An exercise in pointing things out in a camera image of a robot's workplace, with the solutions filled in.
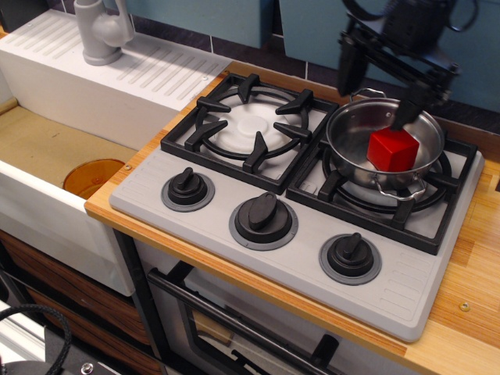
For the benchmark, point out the oven door with handle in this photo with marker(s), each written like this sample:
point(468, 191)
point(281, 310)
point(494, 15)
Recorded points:
point(225, 330)

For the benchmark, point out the stainless steel pan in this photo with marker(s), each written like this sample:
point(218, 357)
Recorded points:
point(348, 133)

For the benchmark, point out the black stove knob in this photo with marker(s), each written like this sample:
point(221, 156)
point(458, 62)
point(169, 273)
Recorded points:
point(350, 259)
point(263, 223)
point(187, 191)

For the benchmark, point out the black right burner grate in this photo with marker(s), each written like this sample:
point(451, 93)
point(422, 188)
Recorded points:
point(424, 223)

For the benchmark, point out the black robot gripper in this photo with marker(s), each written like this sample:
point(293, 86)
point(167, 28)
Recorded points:
point(402, 40)

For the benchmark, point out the orange plastic plate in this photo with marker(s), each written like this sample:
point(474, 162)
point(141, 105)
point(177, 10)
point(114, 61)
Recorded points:
point(87, 178)

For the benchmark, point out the wooden drawer cabinet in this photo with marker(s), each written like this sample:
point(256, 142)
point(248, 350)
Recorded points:
point(103, 321)

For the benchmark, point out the red cube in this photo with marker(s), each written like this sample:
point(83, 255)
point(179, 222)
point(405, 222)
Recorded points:
point(392, 150)

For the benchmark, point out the black right stove knob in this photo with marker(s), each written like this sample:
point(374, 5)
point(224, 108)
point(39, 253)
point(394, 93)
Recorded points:
point(350, 259)

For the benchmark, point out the black left stove knob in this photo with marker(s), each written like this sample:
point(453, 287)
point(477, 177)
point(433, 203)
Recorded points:
point(187, 191)

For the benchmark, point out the grey toy stove top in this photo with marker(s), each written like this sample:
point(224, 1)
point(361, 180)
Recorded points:
point(398, 301)

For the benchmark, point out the grey toy faucet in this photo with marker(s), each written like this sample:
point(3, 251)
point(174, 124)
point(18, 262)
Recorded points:
point(102, 35)

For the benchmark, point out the black middle stove knob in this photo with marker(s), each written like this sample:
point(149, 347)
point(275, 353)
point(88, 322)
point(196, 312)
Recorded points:
point(263, 223)

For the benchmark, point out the white toy sink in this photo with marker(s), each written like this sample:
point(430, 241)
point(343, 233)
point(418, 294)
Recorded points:
point(58, 112)

